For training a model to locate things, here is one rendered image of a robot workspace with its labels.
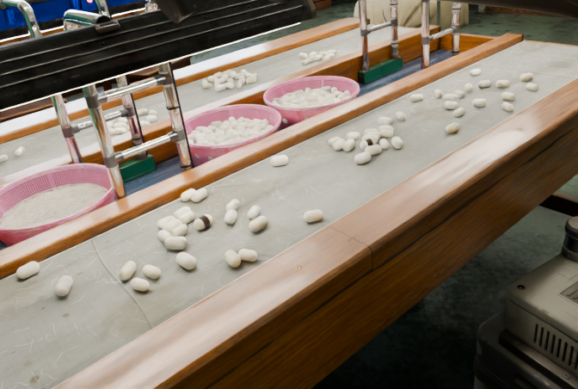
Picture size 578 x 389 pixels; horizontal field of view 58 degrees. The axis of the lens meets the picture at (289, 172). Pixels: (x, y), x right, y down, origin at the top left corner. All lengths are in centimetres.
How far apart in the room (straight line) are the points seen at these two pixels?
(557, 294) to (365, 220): 50
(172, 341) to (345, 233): 31
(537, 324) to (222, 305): 70
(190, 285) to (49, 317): 21
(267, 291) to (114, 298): 24
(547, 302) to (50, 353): 90
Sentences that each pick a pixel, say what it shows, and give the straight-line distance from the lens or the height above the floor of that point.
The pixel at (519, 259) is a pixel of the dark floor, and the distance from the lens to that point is 210.
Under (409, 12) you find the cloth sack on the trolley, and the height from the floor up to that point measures 42.
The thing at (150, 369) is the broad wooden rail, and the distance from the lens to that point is 68.
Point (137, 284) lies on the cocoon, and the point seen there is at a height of 76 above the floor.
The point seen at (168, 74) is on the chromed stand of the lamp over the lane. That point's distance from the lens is 105.
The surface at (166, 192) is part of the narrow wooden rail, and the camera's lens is 105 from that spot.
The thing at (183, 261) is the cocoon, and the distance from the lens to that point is 85.
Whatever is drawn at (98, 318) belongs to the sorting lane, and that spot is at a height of 74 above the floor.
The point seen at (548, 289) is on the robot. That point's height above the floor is 47.
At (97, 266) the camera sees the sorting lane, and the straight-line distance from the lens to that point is 93.
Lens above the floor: 123
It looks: 27 degrees down
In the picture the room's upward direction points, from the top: 7 degrees counter-clockwise
